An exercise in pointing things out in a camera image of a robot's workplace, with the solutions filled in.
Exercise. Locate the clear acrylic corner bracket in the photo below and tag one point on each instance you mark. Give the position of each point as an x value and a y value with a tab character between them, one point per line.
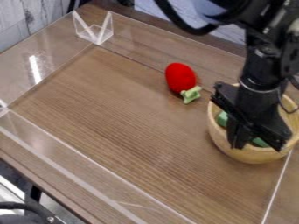
93	33

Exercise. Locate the green rectangular block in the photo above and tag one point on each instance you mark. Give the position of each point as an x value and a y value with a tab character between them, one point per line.
221	119

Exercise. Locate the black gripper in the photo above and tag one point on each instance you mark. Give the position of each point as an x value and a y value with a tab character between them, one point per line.
252	114

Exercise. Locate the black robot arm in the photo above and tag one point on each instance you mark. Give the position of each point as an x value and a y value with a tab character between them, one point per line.
269	22

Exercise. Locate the clear acrylic tray wall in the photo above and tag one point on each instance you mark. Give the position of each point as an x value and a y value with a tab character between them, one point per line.
91	190

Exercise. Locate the black table frame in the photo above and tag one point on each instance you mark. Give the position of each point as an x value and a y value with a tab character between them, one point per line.
20	208

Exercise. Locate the wooden bowl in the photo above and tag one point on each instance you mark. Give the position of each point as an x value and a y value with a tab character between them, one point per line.
252	154

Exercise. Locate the red plush strawberry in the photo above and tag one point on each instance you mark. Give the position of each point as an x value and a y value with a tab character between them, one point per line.
181	82

